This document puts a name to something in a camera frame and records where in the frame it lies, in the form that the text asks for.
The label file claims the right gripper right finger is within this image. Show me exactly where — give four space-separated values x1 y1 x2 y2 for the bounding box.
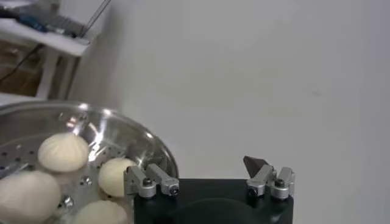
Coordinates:
243 155 296 200

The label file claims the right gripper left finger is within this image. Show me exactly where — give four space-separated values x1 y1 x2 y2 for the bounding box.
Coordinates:
123 163 180 200

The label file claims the white steamed baozi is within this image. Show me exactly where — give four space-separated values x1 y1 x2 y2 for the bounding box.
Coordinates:
37 132 90 173
97 157 138 198
71 200 129 224
0 170 62 224

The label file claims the stainless steel steamer basket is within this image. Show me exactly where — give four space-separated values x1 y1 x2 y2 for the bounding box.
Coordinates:
0 102 180 224

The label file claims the white side desk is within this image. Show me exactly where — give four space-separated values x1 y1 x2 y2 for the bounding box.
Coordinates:
0 0 106 101

